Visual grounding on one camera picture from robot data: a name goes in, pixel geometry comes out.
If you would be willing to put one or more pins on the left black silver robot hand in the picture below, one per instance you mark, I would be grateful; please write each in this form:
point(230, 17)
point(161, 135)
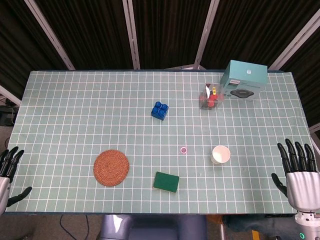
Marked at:
point(5, 185)

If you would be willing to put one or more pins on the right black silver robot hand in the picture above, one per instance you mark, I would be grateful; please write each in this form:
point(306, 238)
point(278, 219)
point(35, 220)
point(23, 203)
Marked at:
point(303, 190)

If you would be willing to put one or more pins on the white paper cup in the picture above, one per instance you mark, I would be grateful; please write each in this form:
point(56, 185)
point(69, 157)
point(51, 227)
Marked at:
point(221, 154)

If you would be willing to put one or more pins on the black device on floor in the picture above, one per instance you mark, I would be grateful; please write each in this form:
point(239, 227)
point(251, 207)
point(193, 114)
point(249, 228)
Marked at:
point(6, 115)

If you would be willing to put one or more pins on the green grid tablecloth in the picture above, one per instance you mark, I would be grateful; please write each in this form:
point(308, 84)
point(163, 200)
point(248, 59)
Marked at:
point(75, 112)

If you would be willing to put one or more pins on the round woven brown coaster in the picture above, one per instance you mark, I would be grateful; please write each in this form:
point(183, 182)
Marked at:
point(111, 167)

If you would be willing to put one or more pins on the clear box with red toy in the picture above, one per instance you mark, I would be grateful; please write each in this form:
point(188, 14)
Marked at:
point(211, 98)

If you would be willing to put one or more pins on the teal cardboard product box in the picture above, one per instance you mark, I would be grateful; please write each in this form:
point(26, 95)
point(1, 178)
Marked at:
point(246, 72)

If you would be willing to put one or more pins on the green rectangular sponge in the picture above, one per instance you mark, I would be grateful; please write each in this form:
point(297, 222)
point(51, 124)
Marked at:
point(166, 182)

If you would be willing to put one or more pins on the blue-grey robot torso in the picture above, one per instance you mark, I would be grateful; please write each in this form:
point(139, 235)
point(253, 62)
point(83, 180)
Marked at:
point(152, 227)

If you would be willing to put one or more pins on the blue building block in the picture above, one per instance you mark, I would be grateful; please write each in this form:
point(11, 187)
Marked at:
point(160, 111)

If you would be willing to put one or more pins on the white partition frame post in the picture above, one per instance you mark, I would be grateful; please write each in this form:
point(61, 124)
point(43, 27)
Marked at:
point(206, 35)
point(295, 37)
point(315, 131)
point(8, 96)
point(50, 35)
point(132, 35)

